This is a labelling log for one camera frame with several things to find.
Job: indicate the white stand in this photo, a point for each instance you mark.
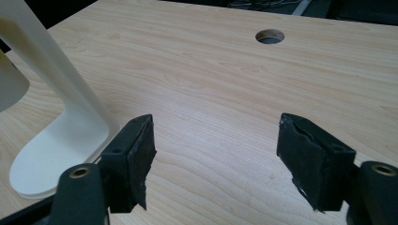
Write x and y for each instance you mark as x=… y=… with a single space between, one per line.
x=59 y=125

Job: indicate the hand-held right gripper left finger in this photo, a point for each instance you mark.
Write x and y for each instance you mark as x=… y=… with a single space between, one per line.
x=128 y=162

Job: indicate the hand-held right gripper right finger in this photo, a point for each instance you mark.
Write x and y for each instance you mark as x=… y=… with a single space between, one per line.
x=316 y=162

